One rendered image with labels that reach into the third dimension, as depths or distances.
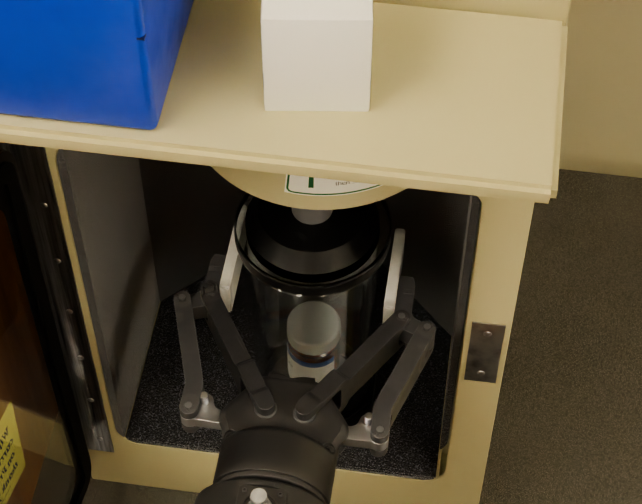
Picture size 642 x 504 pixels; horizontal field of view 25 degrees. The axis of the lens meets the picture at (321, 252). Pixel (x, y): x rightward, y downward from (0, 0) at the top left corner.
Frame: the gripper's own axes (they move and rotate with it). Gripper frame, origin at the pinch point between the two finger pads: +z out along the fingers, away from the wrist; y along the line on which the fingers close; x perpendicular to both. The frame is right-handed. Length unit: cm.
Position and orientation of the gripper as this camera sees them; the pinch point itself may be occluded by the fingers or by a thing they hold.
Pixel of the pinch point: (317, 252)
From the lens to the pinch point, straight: 103.3
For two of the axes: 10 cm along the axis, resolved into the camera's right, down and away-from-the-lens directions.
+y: -9.9, -1.2, 0.9
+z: 1.5, -7.8, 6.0
